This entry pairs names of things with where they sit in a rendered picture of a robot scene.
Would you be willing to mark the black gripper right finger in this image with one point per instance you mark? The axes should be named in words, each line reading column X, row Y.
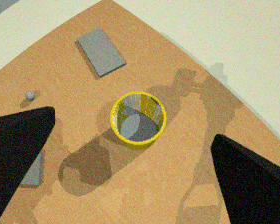
column 250, row 184

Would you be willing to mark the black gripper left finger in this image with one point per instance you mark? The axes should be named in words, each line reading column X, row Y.
column 22, row 137

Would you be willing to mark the grey ball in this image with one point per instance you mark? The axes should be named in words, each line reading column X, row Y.
column 30, row 96

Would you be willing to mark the yellow mug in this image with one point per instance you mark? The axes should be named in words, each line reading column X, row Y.
column 138, row 119

